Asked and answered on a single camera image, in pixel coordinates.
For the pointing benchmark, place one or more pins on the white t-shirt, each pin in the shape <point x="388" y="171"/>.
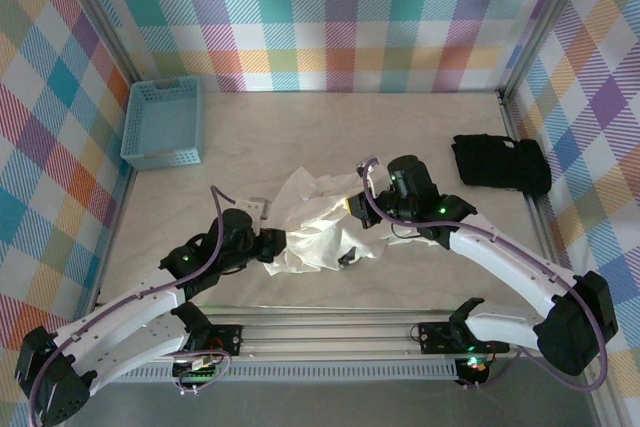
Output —
<point x="315" y="237"/>

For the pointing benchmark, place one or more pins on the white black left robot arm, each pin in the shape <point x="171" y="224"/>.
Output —
<point x="125" y="317"/>

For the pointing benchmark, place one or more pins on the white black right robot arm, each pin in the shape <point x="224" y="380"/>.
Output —
<point x="500" y="257"/>

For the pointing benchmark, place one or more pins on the black folded garment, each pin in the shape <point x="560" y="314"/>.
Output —
<point x="500" y="164"/>

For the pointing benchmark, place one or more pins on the blue plastic basket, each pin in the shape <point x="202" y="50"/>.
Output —
<point x="162" y="122"/>

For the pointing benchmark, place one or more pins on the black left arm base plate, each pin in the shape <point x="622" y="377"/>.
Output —
<point x="225" y="339"/>

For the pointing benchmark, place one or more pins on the aluminium side rail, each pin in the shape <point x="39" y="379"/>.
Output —
<point x="118" y="217"/>
<point x="540" y="217"/>

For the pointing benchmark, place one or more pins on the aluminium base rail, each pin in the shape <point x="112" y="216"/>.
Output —
<point x="325" y="329"/>

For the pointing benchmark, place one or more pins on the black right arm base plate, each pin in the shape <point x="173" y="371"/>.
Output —
<point x="435" y="337"/>

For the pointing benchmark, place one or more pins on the aluminium frame post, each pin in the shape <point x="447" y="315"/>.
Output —
<point x="102" y="17"/>
<point x="545" y="22"/>
<point x="607" y="407"/>

